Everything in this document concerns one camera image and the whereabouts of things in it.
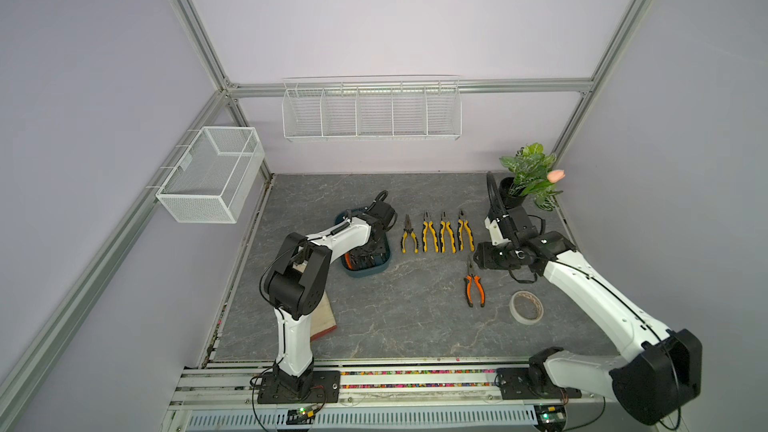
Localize yellow needle nose pliers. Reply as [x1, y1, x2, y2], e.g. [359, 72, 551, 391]
[401, 214, 419, 254]

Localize teal plastic storage box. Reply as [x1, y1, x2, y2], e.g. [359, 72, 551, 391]
[334, 209, 391, 278]

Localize large yellow combination pliers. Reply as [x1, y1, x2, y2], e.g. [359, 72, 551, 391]
[422, 211, 440, 252]

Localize orange needle nose pliers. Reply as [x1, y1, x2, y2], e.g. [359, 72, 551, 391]
[464, 256, 486, 308]

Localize yellow black combination pliers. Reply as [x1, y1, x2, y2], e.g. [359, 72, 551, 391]
[439, 211, 457, 253]

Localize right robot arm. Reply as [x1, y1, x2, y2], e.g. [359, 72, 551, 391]
[474, 206, 703, 425]

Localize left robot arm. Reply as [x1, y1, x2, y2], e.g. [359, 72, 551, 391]
[260, 190, 398, 389]

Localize black plant pot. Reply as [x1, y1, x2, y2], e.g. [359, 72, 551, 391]
[498, 176, 526, 210]

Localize white tape roll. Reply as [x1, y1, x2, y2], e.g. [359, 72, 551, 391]
[509, 290, 544, 326]

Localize pink tulip flower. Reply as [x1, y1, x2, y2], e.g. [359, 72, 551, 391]
[546, 170, 566, 184]

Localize green artificial plant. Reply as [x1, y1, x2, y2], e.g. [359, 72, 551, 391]
[500, 142, 566, 212]

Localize beige work glove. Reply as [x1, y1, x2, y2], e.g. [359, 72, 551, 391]
[310, 293, 337, 341]

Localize white wire wall shelf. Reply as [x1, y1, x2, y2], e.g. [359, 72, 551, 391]
[282, 76, 463, 141]

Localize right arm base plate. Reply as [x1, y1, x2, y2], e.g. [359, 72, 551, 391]
[493, 367, 582, 401]

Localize white wire basket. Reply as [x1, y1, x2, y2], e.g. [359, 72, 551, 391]
[155, 126, 265, 224]

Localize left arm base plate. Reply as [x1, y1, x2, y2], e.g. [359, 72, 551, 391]
[256, 369, 341, 404]

